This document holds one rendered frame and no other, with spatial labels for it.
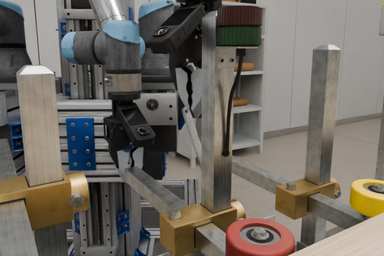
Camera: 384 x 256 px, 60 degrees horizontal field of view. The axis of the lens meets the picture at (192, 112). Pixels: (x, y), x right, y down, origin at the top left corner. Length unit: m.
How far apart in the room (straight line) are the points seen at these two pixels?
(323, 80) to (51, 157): 0.48
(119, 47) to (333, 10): 4.55
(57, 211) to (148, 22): 0.77
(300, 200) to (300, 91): 4.07
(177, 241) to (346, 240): 0.22
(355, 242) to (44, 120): 0.38
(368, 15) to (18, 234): 5.63
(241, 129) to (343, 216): 3.35
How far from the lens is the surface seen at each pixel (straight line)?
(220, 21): 0.45
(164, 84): 1.05
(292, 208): 0.67
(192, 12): 0.54
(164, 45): 0.49
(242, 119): 3.92
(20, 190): 0.41
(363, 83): 5.81
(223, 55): 0.49
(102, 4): 0.91
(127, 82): 0.72
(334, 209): 0.65
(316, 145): 0.69
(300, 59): 4.63
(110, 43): 0.72
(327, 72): 0.66
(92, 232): 1.43
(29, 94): 0.40
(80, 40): 0.79
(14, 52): 1.22
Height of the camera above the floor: 1.12
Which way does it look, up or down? 11 degrees down
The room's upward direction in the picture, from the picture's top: straight up
